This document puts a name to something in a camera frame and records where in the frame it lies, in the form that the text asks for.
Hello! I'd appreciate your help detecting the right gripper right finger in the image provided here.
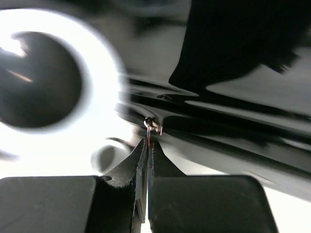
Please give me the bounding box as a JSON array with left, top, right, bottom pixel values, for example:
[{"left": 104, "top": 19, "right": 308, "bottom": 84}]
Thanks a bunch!
[{"left": 148, "top": 140, "right": 278, "bottom": 233}]

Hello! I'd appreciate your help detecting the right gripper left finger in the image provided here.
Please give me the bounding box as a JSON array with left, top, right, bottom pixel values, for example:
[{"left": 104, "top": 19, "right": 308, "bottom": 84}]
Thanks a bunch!
[{"left": 0, "top": 139, "right": 148, "bottom": 233}]

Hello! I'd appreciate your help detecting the white space print suitcase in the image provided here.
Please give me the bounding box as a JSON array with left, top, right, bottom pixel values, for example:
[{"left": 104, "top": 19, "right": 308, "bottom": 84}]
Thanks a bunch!
[{"left": 0, "top": 0, "right": 311, "bottom": 201}]

